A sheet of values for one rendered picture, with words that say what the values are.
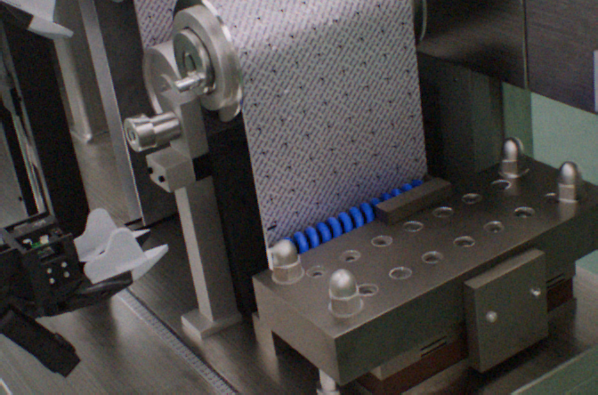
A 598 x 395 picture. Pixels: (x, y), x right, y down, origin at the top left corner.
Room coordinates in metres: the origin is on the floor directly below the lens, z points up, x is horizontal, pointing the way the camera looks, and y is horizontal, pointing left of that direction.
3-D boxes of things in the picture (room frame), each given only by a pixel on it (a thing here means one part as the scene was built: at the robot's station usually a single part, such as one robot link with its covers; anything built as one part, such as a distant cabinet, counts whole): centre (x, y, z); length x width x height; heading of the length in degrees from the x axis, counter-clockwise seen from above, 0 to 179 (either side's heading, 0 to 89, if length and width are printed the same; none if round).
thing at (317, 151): (1.15, -0.06, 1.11); 0.23 x 0.01 x 0.18; 119
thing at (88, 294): (0.96, 0.22, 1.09); 0.09 x 0.05 x 0.02; 110
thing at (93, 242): (1.03, 0.21, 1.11); 0.09 x 0.03 x 0.06; 128
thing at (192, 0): (1.14, 0.07, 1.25); 0.15 x 0.01 x 0.15; 29
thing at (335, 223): (1.13, -0.07, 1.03); 0.21 x 0.04 x 0.03; 119
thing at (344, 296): (0.94, -0.03, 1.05); 0.04 x 0.04 x 0.04
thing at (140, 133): (1.13, 0.16, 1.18); 0.04 x 0.02 x 0.04; 29
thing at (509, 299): (0.99, -0.21, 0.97); 0.10 x 0.03 x 0.11; 119
